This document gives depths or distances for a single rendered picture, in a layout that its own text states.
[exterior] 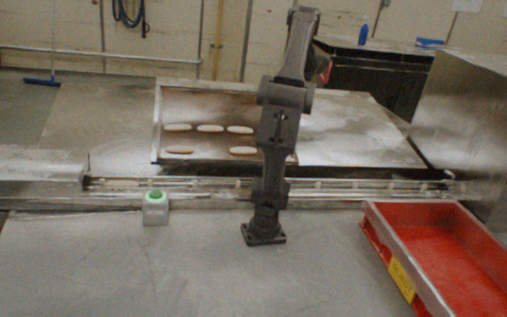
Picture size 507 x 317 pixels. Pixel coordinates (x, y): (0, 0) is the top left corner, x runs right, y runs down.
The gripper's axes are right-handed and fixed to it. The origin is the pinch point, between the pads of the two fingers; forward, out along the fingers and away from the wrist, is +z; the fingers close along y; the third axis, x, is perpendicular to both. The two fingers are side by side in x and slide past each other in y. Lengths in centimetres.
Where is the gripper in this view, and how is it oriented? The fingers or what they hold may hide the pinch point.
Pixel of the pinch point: (317, 91)
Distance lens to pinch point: 122.1
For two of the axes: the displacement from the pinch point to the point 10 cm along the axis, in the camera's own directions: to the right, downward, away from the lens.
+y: -5.5, 7.1, -4.4
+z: 3.7, 6.8, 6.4
